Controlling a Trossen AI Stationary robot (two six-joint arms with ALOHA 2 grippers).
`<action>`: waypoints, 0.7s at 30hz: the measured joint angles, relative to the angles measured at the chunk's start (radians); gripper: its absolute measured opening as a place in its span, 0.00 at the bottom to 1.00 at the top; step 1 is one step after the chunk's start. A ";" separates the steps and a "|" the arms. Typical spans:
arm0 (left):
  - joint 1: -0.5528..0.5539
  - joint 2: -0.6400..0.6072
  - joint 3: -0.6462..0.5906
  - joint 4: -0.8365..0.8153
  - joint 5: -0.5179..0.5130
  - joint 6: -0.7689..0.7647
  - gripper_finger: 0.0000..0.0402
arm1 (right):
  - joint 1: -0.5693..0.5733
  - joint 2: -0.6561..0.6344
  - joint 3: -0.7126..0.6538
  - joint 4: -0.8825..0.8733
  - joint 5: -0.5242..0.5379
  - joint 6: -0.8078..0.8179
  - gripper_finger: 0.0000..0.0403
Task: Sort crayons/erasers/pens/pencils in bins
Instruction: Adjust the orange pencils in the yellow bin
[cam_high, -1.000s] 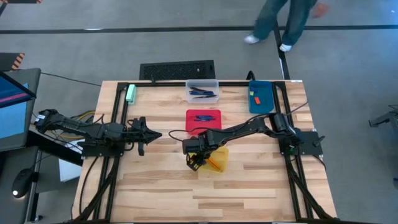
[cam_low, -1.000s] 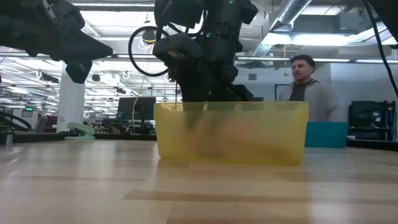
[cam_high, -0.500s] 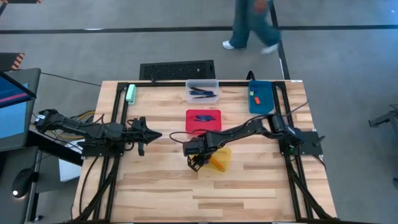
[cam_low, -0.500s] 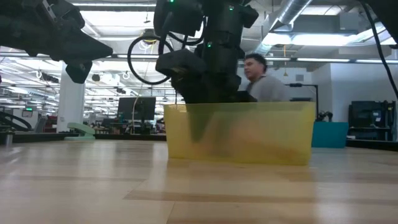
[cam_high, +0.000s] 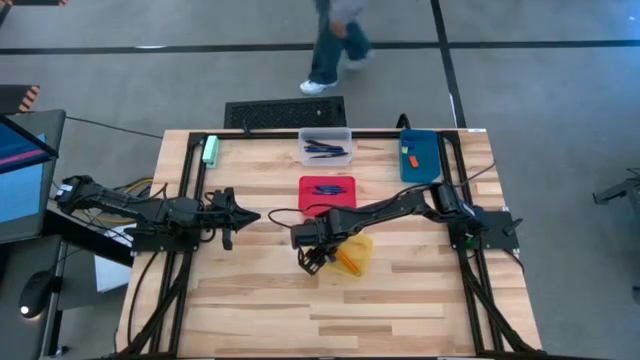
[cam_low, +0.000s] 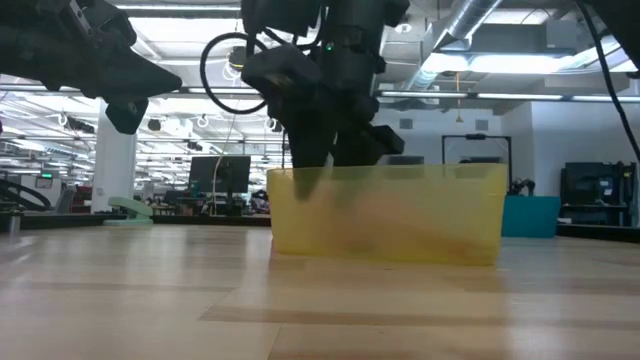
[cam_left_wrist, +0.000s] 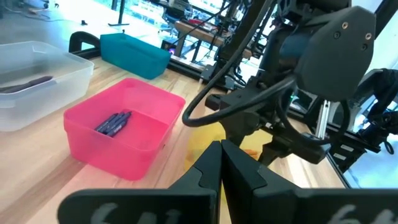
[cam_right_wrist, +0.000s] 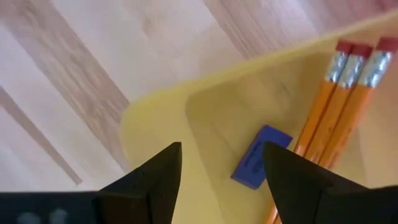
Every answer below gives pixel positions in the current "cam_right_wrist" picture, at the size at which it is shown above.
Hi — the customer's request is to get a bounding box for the yellow plastic bin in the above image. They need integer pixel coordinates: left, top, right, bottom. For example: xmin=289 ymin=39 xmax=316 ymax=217
xmin=119 ymin=9 xmax=398 ymax=224

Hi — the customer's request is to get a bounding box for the blue eraser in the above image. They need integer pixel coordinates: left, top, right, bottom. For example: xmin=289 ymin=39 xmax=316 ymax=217
xmin=230 ymin=124 xmax=294 ymax=190

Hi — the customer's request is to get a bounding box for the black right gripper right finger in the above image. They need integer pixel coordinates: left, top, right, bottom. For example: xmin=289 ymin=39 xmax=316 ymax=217
xmin=263 ymin=141 xmax=398 ymax=224

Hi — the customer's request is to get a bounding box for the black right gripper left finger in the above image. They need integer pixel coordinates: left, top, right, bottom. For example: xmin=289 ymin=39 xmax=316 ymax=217
xmin=0 ymin=142 xmax=183 ymax=224

